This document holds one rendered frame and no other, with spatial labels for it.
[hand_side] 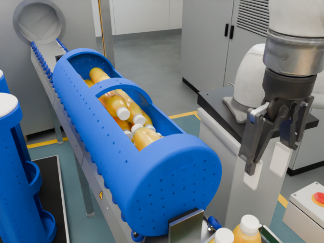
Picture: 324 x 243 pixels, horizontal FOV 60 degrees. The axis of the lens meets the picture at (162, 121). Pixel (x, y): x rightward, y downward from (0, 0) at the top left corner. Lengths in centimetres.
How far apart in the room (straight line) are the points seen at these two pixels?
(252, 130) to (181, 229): 37
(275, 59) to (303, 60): 4
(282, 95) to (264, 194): 98
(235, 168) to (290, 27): 81
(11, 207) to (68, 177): 98
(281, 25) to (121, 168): 46
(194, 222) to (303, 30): 53
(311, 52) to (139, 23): 564
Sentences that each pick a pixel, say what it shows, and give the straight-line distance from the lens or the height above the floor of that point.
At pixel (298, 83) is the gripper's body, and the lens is 46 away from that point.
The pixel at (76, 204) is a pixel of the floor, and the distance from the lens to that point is 227.
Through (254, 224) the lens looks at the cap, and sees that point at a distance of 69.
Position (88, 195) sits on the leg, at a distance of 201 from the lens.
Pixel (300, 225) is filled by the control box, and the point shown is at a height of 104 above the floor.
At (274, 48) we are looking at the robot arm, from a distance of 44.
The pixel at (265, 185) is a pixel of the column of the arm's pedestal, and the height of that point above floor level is 72.
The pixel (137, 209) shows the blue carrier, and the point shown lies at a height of 111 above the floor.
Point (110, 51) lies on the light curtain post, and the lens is 204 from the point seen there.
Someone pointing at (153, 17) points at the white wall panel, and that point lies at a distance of 608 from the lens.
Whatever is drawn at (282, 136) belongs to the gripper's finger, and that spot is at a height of 132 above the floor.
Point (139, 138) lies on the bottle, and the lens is 77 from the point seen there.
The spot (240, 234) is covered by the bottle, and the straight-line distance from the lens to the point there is 70.
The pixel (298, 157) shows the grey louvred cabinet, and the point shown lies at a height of 21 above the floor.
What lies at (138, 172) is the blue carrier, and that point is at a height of 119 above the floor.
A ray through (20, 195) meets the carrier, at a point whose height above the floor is 61.
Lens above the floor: 162
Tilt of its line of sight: 32 degrees down
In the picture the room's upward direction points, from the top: straight up
